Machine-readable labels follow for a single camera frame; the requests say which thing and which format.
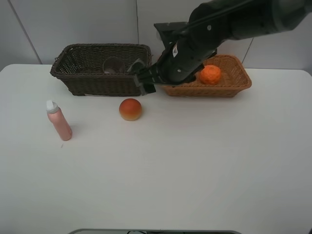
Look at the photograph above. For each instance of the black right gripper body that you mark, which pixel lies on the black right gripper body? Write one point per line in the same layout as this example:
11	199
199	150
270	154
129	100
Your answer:
180	60

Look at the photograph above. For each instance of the dark grey square bottle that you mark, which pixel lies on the dark grey square bottle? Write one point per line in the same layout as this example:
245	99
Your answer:
136	67

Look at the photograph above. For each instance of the pink bottle white cap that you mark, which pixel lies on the pink bottle white cap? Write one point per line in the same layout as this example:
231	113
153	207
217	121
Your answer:
56	117

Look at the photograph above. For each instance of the dark brown wicker basket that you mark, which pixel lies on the dark brown wicker basket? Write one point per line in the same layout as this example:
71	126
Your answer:
80	68

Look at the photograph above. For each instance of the orange wicker basket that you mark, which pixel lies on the orange wicker basket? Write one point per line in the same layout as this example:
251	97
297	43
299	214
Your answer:
233	80

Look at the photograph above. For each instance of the orange mandarin fruit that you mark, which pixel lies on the orange mandarin fruit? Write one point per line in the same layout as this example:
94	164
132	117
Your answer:
210	75

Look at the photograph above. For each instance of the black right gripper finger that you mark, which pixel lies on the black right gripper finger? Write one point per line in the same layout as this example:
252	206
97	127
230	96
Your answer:
142	77
147	89

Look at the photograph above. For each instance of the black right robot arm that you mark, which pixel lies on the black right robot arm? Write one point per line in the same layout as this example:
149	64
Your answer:
245	19

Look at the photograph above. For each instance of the red yellow peach fruit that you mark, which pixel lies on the red yellow peach fruit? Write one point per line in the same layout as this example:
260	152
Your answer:
130	109

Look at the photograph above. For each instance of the translucent purple plastic cup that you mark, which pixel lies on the translucent purple plastic cup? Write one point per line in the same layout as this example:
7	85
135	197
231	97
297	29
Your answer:
113	65

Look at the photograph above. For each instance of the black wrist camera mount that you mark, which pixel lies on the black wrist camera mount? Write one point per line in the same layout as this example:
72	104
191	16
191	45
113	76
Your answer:
171	32

